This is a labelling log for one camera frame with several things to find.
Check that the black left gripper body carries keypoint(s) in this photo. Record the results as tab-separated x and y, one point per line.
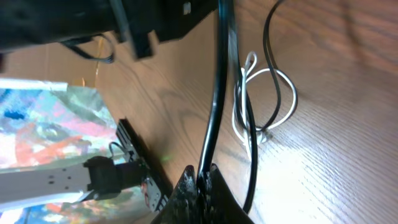
169	19

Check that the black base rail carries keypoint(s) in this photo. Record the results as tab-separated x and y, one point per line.
144	169

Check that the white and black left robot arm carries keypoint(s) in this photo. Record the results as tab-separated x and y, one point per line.
26	23

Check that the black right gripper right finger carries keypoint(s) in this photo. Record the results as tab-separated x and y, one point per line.
220	206

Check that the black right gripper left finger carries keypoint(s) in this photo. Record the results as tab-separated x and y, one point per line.
181	207

